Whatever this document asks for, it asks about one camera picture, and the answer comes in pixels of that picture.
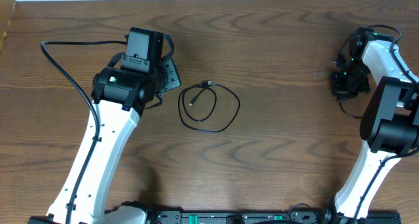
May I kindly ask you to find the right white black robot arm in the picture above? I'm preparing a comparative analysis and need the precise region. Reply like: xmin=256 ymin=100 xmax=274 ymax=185
xmin=323 ymin=25 xmax=418 ymax=223

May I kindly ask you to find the right black camera cable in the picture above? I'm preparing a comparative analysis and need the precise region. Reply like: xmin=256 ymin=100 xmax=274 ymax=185
xmin=352 ymin=24 xmax=419 ymax=224

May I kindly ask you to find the left black camera cable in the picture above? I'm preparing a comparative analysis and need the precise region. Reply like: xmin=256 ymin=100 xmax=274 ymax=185
xmin=40 ymin=39 xmax=128 ymax=224

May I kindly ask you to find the black camera cable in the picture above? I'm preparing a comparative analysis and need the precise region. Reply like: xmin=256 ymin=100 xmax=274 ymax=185
xmin=40 ymin=39 xmax=128 ymax=224
xmin=352 ymin=24 xmax=419 ymax=224

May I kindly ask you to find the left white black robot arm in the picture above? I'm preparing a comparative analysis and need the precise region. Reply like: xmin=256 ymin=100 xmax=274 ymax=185
xmin=28 ymin=27 xmax=181 ymax=223

